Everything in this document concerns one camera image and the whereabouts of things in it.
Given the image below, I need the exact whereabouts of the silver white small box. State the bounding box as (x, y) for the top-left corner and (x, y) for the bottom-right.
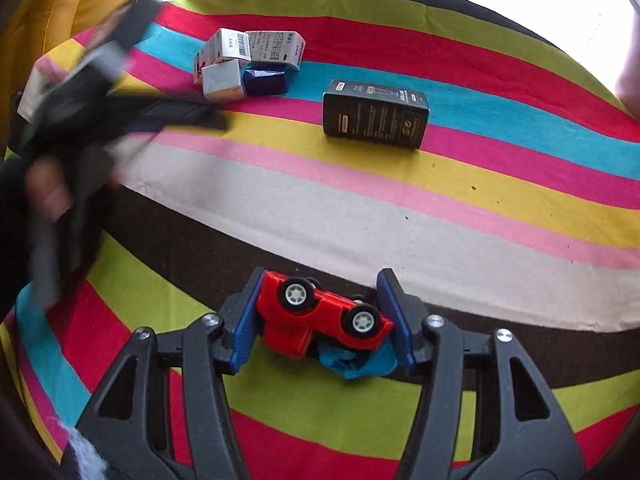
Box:
(202, 60), (245, 103)

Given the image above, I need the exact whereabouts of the red toy truck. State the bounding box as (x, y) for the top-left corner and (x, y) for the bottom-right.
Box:
(256, 271), (398, 379)

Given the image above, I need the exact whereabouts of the long white box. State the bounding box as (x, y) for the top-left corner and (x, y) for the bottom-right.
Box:
(17, 56), (67, 122)

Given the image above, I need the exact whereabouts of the left hand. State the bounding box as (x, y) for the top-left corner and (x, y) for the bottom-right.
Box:
(1, 157), (72, 320)

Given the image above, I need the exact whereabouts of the white red-dots medicine box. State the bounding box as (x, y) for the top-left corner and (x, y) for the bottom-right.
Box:
(193, 28), (252, 84)

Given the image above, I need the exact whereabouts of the dark blue box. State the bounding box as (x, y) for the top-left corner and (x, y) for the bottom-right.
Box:
(242, 63), (288, 96)

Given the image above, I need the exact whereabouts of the yellow leather sofa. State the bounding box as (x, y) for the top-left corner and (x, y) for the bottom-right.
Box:
(1, 0), (126, 143)

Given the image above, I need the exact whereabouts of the white text medicine box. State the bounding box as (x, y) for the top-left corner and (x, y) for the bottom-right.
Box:
(247, 30), (306, 70)

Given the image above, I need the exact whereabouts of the black product box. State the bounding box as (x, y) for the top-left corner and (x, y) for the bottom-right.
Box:
(322, 79), (431, 150)

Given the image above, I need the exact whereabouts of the striped colourful tablecloth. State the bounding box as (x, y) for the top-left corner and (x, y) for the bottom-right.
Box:
(1, 0), (639, 479)

